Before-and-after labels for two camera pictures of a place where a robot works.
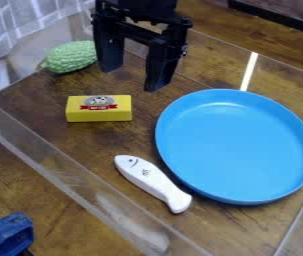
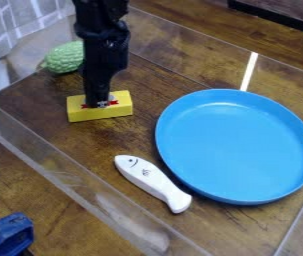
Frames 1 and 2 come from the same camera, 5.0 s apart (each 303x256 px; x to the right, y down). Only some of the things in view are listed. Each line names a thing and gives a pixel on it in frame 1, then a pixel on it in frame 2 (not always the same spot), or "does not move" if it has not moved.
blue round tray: (242, 144) does not move
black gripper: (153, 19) to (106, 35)
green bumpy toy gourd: (70, 56) does not move
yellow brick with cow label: (95, 108) does not move
